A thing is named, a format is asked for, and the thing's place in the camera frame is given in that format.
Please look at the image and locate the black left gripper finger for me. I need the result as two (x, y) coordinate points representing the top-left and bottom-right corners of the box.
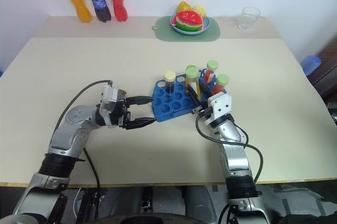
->
(123, 116), (158, 131)
(125, 95), (155, 106)

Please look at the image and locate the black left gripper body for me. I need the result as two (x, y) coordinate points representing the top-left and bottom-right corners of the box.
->
(108, 97), (133, 130)

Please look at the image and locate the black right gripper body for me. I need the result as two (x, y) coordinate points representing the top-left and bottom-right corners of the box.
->
(191, 103), (214, 119)

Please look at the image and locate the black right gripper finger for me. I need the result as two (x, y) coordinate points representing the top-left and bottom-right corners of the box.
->
(198, 81), (214, 101)
(187, 84), (203, 109)

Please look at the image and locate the green cap yellow test tube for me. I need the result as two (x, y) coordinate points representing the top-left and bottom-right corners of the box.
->
(185, 66), (203, 99)

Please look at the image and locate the green cap red test tube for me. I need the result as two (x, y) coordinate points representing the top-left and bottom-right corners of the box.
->
(204, 60), (220, 84)
(212, 74), (230, 96)

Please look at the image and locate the blue test tube rack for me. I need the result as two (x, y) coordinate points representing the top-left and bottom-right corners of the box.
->
(151, 68), (228, 123)

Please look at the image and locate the yellow cap dark test tube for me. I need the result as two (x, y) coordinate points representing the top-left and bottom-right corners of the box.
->
(164, 71), (177, 94)

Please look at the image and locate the blue plate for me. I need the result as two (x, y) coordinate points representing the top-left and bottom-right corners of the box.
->
(170, 13), (211, 35)

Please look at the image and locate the green cutting mat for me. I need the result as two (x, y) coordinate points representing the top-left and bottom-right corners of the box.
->
(152, 15), (221, 43)

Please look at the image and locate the toy watermelon slice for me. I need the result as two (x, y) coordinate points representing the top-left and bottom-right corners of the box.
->
(175, 10), (204, 33)

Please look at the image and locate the pale yellow toy fruit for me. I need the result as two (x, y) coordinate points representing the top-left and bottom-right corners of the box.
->
(191, 4), (209, 20)

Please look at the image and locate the clear plastic cup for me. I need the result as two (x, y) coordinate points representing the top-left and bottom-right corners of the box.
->
(237, 6), (262, 31)

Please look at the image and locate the yellow orange toy pear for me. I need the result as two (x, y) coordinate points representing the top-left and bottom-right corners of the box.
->
(176, 1), (193, 14)

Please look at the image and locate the grey rounded shape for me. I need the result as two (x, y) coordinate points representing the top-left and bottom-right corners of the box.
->
(183, 186), (221, 221)

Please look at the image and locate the dark rounded shape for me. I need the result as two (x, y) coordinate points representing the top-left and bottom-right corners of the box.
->
(92, 209), (205, 224)

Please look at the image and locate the blue water jug top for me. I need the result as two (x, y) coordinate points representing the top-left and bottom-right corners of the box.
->
(300, 55), (322, 76)

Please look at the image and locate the dark brown furniture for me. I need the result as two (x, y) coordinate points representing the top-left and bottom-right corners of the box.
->
(307, 36), (337, 122)

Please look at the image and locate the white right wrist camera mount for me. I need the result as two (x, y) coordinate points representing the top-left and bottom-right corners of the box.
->
(203, 92), (233, 126)

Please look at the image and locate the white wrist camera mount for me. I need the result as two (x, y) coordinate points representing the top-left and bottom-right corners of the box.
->
(101, 83), (127, 112)
(203, 92), (233, 126)

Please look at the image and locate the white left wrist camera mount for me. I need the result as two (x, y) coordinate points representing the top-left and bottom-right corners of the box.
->
(101, 83), (127, 112)

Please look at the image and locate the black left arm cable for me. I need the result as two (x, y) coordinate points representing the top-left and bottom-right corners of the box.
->
(56, 79), (114, 198)

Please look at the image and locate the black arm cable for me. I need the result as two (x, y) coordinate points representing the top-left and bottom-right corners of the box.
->
(195, 114), (264, 184)
(56, 79), (114, 198)

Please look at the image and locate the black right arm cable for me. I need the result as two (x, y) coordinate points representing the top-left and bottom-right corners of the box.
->
(195, 114), (264, 184)

